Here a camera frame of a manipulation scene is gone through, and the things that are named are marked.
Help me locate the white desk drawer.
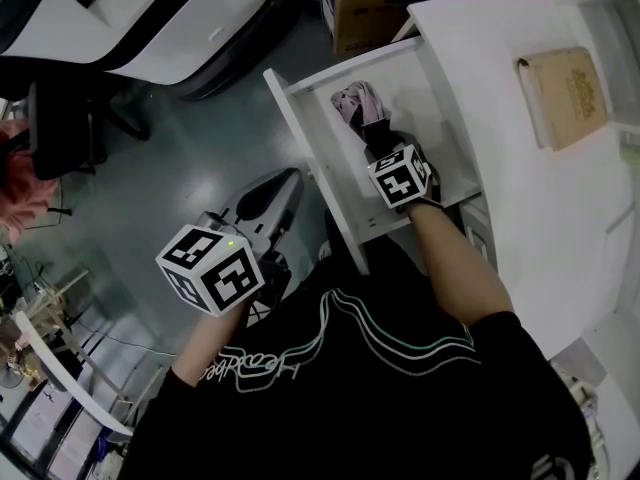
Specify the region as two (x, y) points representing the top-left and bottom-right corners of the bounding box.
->
(263, 35), (484, 275)

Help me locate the white desk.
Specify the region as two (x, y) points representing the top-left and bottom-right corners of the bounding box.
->
(389, 0), (640, 385)

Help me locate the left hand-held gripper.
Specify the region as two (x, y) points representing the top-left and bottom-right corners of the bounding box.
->
(155, 167), (305, 320)

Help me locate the person's black printed t-shirt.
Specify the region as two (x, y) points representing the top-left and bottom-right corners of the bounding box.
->
(117, 255), (597, 480)

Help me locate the beige hardcover book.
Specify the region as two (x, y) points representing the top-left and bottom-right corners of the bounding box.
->
(516, 45), (610, 153)

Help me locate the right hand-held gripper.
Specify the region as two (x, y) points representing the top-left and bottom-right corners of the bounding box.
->
(367, 143), (445, 215)

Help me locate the white robot with grey lid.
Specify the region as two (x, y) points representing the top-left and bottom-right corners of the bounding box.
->
(0, 0), (275, 102)

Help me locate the black office chair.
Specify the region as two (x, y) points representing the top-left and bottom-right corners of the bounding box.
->
(0, 62), (152, 182)

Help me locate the person's right forearm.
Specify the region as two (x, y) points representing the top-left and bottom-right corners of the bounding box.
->
(406, 200), (517, 328)

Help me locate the pink grey cloth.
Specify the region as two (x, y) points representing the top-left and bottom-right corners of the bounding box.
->
(329, 80), (426, 158)

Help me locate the white floor cable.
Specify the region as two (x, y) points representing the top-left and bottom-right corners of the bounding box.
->
(74, 316), (179, 358)

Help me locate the person's left forearm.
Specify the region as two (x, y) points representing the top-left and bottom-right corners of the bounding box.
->
(172, 296), (262, 390)

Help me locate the wooden frame stand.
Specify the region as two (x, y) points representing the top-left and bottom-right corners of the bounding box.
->
(23, 267), (167, 420)

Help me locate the white curved board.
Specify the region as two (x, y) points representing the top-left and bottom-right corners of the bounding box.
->
(11, 309), (134, 438)

